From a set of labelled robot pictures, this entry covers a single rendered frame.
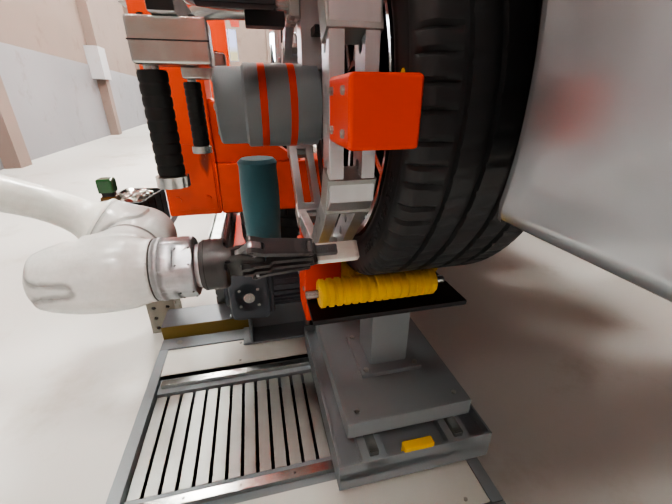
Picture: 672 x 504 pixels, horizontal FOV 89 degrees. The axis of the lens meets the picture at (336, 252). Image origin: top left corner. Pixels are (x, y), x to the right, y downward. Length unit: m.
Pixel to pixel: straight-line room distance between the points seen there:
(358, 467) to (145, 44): 0.81
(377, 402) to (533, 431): 0.53
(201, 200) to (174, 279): 0.69
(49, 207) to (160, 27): 0.34
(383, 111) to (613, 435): 1.17
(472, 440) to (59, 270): 0.84
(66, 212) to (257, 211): 0.34
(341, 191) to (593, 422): 1.09
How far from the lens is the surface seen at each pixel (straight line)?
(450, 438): 0.91
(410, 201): 0.44
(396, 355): 0.94
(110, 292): 0.52
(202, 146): 0.85
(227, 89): 0.63
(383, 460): 0.85
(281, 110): 0.62
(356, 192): 0.45
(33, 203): 0.69
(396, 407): 0.86
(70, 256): 0.54
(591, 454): 1.25
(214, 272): 0.50
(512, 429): 1.21
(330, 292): 0.65
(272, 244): 0.48
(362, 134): 0.35
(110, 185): 1.15
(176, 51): 0.50
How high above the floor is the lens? 0.86
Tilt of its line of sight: 24 degrees down
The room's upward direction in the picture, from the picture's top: straight up
